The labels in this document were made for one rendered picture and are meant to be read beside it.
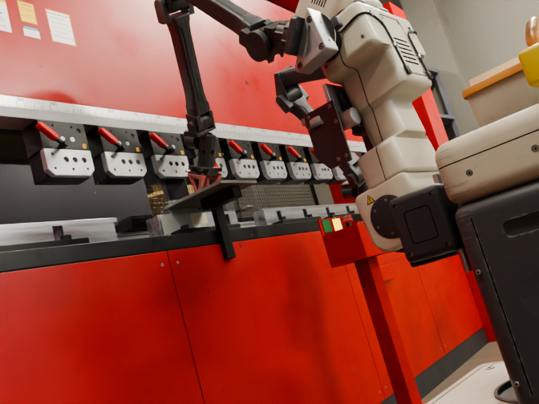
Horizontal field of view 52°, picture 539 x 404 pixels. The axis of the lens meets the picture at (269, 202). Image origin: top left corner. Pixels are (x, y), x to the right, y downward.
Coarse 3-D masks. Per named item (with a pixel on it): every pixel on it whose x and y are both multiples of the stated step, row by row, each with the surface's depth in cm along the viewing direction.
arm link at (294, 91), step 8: (280, 72) 200; (288, 72) 194; (296, 72) 192; (320, 72) 184; (280, 80) 197; (288, 80) 196; (296, 80) 194; (304, 80) 191; (312, 80) 188; (280, 88) 200; (288, 88) 202; (296, 88) 203; (288, 96) 200; (296, 96) 203
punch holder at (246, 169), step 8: (224, 144) 218; (240, 144) 223; (248, 144) 228; (224, 152) 218; (232, 152) 217; (248, 152) 226; (232, 160) 216; (240, 160) 219; (248, 160) 223; (232, 168) 216; (240, 168) 217; (248, 168) 222; (256, 168) 226; (232, 176) 217; (240, 176) 216; (248, 176) 220; (256, 176) 224
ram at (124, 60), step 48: (48, 0) 170; (96, 0) 186; (144, 0) 206; (240, 0) 261; (0, 48) 151; (48, 48) 164; (96, 48) 179; (144, 48) 197; (240, 48) 247; (48, 96) 159; (96, 96) 173; (144, 96) 189; (240, 96) 235
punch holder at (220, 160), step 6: (216, 144) 211; (186, 150) 203; (192, 150) 201; (216, 150) 210; (192, 156) 201; (222, 156) 212; (192, 162) 201; (216, 162) 207; (222, 162) 210; (222, 168) 209; (222, 174) 208; (186, 180) 204; (198, 180) 202; (210, 180) 208
